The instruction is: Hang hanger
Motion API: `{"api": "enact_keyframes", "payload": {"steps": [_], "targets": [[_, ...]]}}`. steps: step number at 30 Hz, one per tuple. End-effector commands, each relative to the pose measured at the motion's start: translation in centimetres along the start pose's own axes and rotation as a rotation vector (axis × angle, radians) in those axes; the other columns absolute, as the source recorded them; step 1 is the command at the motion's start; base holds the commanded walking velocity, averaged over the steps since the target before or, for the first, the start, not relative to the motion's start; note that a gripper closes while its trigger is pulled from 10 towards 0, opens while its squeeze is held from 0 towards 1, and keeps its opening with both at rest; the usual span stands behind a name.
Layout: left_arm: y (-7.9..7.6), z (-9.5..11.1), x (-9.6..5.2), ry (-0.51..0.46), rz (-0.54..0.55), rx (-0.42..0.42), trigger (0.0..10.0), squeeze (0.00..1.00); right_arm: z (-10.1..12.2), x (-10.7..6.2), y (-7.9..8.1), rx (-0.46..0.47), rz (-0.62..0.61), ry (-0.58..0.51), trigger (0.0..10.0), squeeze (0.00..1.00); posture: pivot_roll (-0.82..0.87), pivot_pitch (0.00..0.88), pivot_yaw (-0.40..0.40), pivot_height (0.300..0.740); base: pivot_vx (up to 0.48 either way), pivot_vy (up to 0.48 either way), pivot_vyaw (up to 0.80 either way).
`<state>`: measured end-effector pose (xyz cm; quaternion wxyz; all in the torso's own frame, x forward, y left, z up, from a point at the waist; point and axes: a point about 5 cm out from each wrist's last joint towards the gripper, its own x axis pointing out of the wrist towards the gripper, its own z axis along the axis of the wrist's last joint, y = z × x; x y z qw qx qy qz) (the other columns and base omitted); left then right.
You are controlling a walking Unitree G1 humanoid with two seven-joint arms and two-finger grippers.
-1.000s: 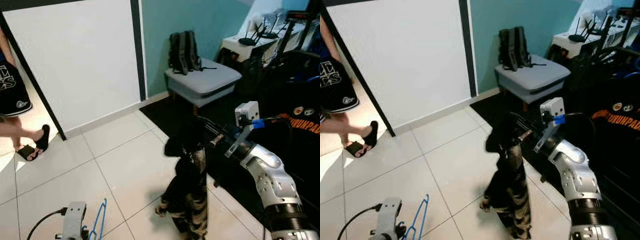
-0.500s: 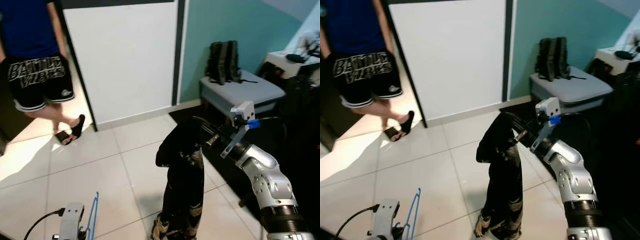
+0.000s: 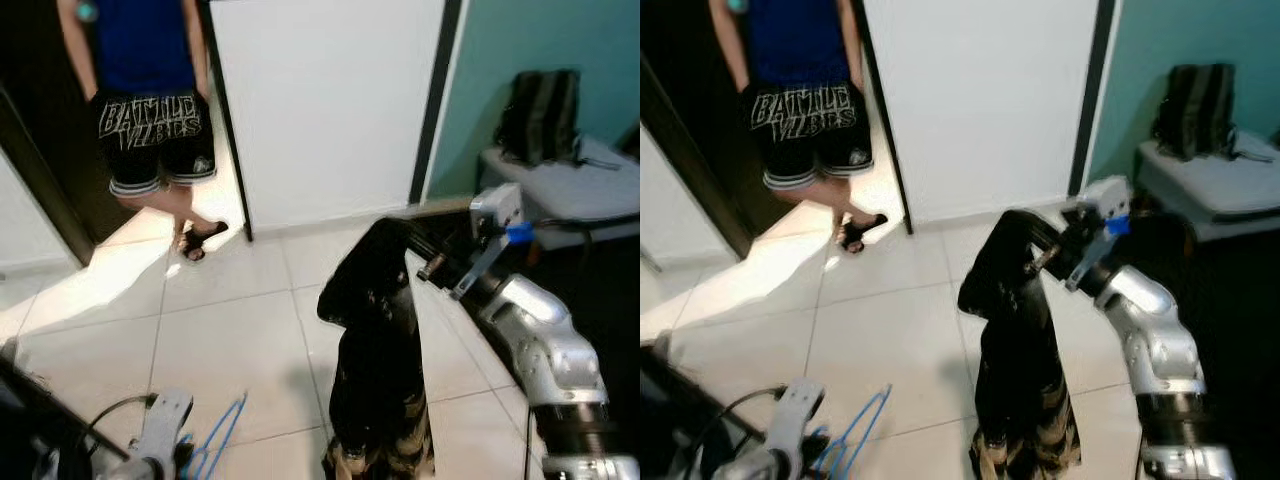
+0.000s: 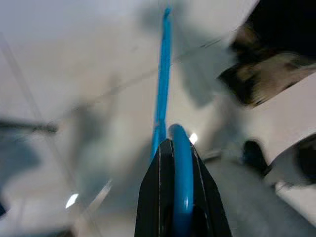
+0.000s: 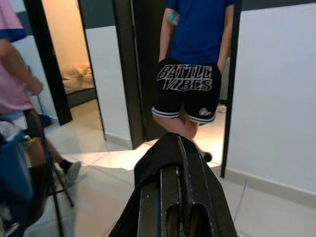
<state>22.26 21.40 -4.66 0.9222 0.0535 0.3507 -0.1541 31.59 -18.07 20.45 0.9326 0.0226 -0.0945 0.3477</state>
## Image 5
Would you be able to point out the blue cloth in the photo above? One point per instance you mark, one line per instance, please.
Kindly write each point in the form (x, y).
(14, 177)

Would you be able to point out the grey white shirt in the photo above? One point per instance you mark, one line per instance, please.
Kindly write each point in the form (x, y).
(12, 126)

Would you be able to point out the black bedroom door frame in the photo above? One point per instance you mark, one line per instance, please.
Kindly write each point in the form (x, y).
(47, 61)

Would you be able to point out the black floral feather shirt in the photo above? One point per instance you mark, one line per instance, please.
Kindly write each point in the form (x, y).
(153, 160)

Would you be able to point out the person in pink shirt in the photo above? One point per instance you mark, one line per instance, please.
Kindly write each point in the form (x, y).
(12, 74)

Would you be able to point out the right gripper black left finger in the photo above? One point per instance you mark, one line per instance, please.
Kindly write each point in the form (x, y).
(153, 209)

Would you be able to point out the bed with pale bedding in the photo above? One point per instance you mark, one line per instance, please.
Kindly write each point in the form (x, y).
(79, 81)

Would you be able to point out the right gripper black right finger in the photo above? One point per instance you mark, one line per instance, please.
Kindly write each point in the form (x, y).
(207, 182)

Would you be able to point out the person in black printed shorts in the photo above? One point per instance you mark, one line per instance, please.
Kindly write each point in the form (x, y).
(197, 37)

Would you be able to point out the black door frame strip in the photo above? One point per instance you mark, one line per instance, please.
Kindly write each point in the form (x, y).
(230, 98)

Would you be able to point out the black folding chair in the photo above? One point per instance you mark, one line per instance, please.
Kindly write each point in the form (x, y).
(47, 153)

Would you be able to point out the black door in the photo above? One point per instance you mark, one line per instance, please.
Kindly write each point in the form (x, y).
(143, 74)

